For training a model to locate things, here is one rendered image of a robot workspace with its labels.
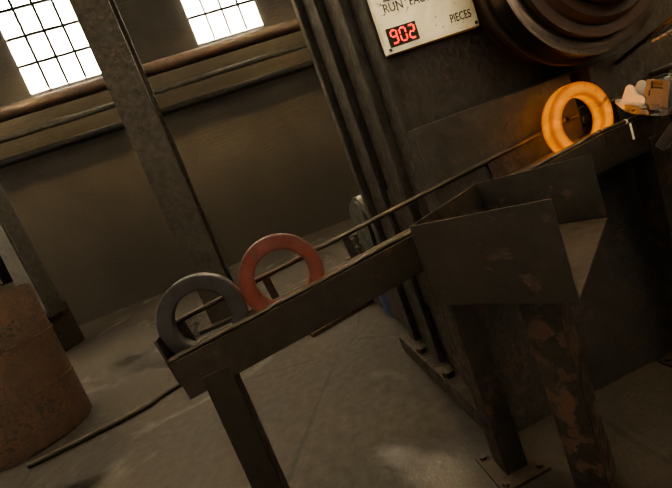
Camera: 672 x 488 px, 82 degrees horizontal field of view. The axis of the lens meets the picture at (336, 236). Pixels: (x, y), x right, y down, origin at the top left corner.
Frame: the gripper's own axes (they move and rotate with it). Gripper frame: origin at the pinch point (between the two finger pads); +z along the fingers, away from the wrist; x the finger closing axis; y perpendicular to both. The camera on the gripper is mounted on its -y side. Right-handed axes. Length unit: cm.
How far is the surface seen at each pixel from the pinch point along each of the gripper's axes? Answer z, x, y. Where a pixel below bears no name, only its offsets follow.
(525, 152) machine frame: 3.4, 26.4, -4.4
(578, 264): -41, 56, -3
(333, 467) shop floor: 1, 103, -79
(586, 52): -0.4, 11.6, 15.6
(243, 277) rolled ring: -4, 103, -3
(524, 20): 3.0, 25.1, 26.2
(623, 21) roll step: -1.0, 1.8, 19.6
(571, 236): -33, 49, -5
